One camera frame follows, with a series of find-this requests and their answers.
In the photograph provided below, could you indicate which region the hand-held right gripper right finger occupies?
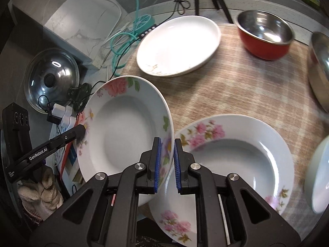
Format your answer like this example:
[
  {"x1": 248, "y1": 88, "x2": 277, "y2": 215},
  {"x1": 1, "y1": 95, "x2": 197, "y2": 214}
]
[{"x1": 173, "y1": 138, "x2": 301, "y2": 247}]

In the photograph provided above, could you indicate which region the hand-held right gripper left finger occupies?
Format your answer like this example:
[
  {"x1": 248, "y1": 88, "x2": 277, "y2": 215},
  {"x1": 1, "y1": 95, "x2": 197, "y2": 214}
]
[{"x1": 29, "y1": 137, "x2": 162, "y2": 247}]

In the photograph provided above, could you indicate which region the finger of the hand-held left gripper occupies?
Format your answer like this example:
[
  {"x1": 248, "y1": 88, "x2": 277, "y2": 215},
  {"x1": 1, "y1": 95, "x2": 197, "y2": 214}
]
[{"x1": 47, "y1": 124, "x2": 87, "y2": 152}]

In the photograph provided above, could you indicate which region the deep floral plate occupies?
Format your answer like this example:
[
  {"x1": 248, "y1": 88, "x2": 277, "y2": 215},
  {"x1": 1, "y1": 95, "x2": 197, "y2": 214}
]
[
  {"x1": 76, "y1": 75, "x2": 175, "y2": 207},
  {"x1": 148, "y1": 114, "x2": 295, "y2": 245}
]

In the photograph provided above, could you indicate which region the pale blue ceramic bowl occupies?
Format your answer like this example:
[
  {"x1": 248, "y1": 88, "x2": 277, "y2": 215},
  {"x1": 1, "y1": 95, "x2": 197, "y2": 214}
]
[{"x1": 304, "y1": 135, "x2": 329, "y2": 214}]

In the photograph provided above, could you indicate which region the person's left hand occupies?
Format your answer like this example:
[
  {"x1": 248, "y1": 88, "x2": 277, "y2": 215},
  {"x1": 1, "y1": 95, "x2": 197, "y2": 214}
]
[{"x1": 17, "y1": 166, "x2": 64, "y2": 211}]

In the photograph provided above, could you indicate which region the colourful paper booklet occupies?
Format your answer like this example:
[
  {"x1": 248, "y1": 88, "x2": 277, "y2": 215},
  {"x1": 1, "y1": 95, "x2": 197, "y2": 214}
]
[{"x1": 58, "y1": 139, "x2": 85, "y2": 183}]

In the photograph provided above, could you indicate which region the white charger plug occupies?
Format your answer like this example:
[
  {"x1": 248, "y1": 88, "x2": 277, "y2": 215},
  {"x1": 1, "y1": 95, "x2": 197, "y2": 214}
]
[{"x1": 51, "y1": 103, "x2": 71, "y2": 124}]

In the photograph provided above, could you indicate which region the black clamp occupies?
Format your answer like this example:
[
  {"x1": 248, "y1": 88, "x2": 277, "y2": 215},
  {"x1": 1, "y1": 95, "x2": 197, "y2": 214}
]
[{"x1": 67, "y1": 83, "x2": 92, "y2": 111}]

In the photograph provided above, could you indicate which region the glass pot lid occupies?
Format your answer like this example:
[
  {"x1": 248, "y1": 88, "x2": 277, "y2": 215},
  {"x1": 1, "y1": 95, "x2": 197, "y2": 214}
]
[{"x1": 24, "y1": 48, "x2": 80, "y2": 115}]

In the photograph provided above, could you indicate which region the beige plaid table mat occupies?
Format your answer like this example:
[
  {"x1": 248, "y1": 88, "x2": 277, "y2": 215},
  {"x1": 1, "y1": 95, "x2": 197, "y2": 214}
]
[{"x1": 110, "y1": 23, "x2": 329, "y2": 240}]

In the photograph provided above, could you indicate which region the white oval plate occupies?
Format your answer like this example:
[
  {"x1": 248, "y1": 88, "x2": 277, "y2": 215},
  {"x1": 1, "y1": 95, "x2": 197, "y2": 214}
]
[{"x1": 136, "y1": 15, "x2": 222, "y2": 77}]

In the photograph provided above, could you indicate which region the teal power strip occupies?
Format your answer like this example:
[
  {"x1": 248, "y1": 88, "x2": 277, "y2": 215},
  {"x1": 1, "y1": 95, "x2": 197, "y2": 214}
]
[{"x1": 134, "y1": 15, "x2": 157, "y2": 38}]

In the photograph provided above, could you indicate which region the red steel bowl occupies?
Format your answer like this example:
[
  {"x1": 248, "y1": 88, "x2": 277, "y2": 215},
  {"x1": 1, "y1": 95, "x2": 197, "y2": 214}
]
[{"x1": 236, "y1": 10, "x2": 295, "y2": 61}]

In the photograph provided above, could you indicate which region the white cable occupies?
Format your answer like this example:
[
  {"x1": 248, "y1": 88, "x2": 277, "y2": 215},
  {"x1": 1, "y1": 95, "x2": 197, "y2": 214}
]
[{"x1": 86, "y1": 0, "x2": 122, "y2": 47}]

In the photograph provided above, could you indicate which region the teal cable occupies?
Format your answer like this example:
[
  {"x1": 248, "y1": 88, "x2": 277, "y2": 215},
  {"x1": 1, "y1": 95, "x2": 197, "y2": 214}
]
[{"x1": 109, "y1": 0, "x2": 144, "y2": 70}]

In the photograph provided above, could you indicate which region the thin black cable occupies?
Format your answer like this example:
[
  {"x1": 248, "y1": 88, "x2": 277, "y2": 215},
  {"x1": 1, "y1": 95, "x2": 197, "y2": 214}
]
[{"x1": 105, "y1": 0, "x2": 191, "y2": 83}]

